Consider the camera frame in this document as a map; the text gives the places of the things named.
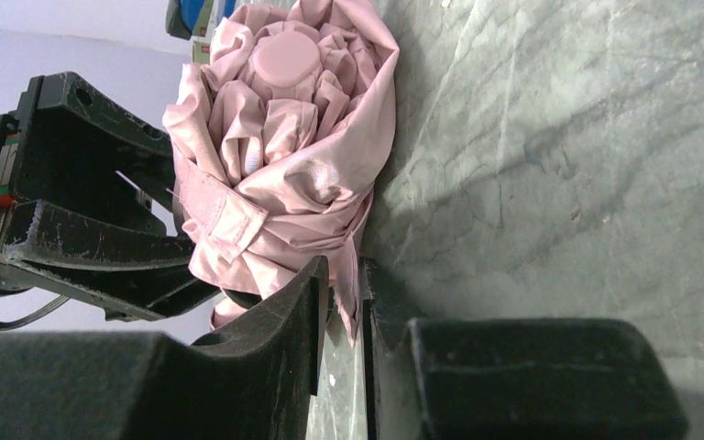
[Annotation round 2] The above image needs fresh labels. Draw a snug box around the small white box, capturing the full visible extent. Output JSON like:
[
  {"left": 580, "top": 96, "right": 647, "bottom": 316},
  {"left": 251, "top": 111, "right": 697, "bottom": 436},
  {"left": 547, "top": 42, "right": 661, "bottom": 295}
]
[{"left": 192, "top": 40, "right": 211, "bottom": 64}]

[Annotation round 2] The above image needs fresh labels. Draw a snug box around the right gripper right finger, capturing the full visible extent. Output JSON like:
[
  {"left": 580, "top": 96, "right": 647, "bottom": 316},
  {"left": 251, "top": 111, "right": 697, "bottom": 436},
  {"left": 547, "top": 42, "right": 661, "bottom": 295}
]
[{"left": 360, "top": 258, "right": 689, "bottom": 439}]

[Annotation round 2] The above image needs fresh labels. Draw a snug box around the pink folding umbrella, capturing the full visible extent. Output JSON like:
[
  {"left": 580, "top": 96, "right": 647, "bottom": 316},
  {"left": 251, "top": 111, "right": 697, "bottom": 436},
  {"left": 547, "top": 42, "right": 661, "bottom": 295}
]
[{"left": 162, "top": 1, "right": 400, "bottom": 339}]

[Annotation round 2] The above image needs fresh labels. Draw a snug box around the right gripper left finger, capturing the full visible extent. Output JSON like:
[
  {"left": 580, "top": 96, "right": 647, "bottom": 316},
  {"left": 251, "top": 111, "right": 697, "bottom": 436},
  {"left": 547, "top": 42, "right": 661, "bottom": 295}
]
[{"left": 0, "top": 256, "right": 328, "bottom": 439}]

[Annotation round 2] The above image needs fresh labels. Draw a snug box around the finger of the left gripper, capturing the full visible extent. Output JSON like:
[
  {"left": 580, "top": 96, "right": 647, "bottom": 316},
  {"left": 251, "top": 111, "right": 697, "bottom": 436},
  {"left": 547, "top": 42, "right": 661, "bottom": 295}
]
[
  {"left": 11, "top": 71, "right": 174, "bottom": 210},
  {"left": 0, "top": 200, "right": 219, "bottom": 321}
]

